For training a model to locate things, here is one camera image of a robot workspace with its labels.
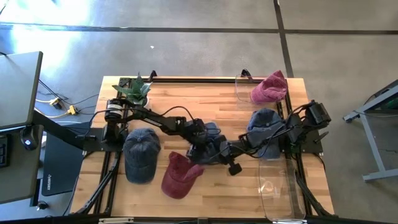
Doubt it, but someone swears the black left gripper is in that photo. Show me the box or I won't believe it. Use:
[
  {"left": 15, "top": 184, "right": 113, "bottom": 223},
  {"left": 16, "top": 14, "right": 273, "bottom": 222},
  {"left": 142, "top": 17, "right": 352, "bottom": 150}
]
[{"left": 185, "top": 123, "right": 225, "bottom": 160}]

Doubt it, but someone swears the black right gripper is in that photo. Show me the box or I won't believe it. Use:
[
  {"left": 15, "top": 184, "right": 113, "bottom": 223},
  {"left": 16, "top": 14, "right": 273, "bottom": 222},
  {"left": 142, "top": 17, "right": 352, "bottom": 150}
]
[{"left": 198, "top": 139, "right": 243, "bottom": 176}]

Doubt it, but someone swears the blue denim baseball cap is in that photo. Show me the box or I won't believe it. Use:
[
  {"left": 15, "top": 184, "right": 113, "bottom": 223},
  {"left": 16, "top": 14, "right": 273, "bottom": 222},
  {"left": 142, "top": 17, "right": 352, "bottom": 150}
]
[
  {"left": 198, "top": 121, "right": 223, "bottom": 164},
  {"left": 247, "top": 108, "right": 285, "bottom": 159}
]

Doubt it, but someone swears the dark blue-grey baseball cap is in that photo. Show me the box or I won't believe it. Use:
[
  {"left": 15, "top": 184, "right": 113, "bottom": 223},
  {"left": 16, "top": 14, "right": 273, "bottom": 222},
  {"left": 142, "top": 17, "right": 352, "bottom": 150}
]
[{"left": 123, "top": 128, "right": 162, "bottom": 184}]

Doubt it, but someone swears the clear plastic bin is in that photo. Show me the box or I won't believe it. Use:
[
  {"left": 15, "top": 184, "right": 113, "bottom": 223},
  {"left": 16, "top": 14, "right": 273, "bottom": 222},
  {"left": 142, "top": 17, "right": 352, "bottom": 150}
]
[
  {"left": 257, "top": 157, "right": 307, "bottom": 222},
  {"left": 234, "top": 73, "right": 290, "bottom": 108}
]

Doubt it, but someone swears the green plant in white pot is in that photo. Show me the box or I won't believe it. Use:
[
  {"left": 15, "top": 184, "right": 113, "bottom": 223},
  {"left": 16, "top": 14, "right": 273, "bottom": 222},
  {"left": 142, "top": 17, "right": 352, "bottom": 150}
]
[{"left": 111, "top": 73, "right": 153, "bottom": 108}]

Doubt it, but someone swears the black closed laptop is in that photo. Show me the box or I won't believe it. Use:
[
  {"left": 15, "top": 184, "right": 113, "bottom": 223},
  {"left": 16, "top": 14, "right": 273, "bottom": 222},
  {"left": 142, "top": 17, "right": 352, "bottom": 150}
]
[{"left": 41, "top": 132, "right": 85, "bottom": 197}]

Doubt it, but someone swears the black diagonal support beam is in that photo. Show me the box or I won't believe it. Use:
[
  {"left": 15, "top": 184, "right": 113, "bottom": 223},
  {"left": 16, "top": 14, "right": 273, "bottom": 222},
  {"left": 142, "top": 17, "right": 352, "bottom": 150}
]
[{"left": 32, "top": 110, "right": 86, "bottom": 150}]

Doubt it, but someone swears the grey metal table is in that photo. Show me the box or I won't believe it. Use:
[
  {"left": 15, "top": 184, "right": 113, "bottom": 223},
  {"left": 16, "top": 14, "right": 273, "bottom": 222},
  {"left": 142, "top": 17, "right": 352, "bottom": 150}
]
[{"left": 343, "top": 79, "right": 398, "bottom": 183}]

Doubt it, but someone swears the black gantry bar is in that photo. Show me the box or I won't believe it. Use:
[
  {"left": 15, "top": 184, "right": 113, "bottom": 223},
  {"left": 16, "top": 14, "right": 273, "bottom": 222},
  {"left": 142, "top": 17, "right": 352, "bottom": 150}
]
[{"left": 0, "top": 213, "right": 398, "bottom": 224}]

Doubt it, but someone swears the black computer mouse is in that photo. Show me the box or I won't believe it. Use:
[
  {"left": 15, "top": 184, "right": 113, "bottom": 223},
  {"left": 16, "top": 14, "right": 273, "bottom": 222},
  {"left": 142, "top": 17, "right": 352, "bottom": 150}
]
[{"left": 20, "top": 126, "right": 40, "bottom": 152}]

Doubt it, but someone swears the grey desk surface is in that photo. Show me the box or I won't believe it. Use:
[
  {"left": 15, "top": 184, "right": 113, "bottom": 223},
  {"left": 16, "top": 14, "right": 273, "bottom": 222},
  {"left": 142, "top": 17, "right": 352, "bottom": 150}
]
[{"left": 0, "top": 124, "right": 44, "bottom": 205}]

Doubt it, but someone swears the grey raised desk top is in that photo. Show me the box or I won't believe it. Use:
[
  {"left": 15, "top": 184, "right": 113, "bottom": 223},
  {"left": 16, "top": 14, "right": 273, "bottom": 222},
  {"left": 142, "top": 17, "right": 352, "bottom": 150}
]
[{"left": 0, "top": 51, "right": 44, "bottom": 131}]

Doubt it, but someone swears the black keyboard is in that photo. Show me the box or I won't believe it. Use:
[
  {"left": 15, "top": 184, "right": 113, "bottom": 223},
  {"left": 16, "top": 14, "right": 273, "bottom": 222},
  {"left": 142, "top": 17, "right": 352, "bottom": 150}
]
[{"left": 0, "top": 135, "right": 9, "bottom": 169}]

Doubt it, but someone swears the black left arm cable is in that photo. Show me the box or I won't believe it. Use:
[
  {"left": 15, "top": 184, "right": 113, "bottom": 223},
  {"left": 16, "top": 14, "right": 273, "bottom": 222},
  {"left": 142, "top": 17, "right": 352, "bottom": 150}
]
[{"left": 89, "top": 105, "right": 196, "bottom": 138}]

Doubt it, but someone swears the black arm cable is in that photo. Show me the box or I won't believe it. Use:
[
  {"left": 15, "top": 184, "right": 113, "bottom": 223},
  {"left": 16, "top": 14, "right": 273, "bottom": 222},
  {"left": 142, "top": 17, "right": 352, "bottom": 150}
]
[
  {"left": 89, "top": 105, "right": 196, "bottom": 138},
  {"left": 245, "top": 104, "right": 312, "bottom": 158}
]

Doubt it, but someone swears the black aluminium table frame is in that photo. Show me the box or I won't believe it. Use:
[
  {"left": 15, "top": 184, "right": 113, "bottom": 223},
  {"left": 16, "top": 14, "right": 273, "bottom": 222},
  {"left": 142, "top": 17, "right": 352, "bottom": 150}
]
[{"left": 93, "top": 76, "right": 315, "bottom": 217}]

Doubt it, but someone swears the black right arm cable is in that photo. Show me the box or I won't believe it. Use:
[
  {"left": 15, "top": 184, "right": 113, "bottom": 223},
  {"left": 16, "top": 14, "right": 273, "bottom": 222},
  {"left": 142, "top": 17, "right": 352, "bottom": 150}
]
[{"left": 245, "top": 104, "right": 312, "bottom": 158}]

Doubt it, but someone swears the silver metal bracket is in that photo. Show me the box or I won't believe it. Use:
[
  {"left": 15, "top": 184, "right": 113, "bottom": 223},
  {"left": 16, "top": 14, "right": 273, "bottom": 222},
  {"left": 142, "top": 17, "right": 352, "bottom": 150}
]
[
  {"left": 272, "top": 218, "right": 308, "bottom": 224},
  {"left": 98, "top": 217, "right": 134, "bottom": 224}
]

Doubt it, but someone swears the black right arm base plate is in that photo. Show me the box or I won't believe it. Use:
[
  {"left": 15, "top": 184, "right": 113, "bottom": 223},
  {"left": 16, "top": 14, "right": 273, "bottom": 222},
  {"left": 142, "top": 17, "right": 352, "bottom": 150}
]
[{"left": 284, "top": 124, "right": 324, "bottom": 155}]

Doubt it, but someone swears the black diagonal frame brace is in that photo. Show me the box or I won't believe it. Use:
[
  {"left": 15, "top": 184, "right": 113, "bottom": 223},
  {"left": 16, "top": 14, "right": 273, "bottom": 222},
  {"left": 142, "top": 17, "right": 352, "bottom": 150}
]
[
  {"left": 297, "top": 174, "right": 333, "bottom": 217},
  {"left": 76, "top": 152, "right": 122, "bottom": 215}
]

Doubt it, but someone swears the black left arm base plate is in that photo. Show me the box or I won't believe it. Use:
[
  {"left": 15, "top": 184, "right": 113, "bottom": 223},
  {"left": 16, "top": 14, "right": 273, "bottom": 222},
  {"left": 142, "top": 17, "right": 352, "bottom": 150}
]
[{"left": 82, "top": 126, "right": 128, "bottom": 153}]

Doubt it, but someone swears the black floor cable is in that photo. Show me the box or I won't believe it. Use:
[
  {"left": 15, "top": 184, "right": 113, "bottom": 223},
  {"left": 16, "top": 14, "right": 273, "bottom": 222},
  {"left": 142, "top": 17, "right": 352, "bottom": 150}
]
[{"left": 39, "top": 79, "right": 100, "bottom": 108}]

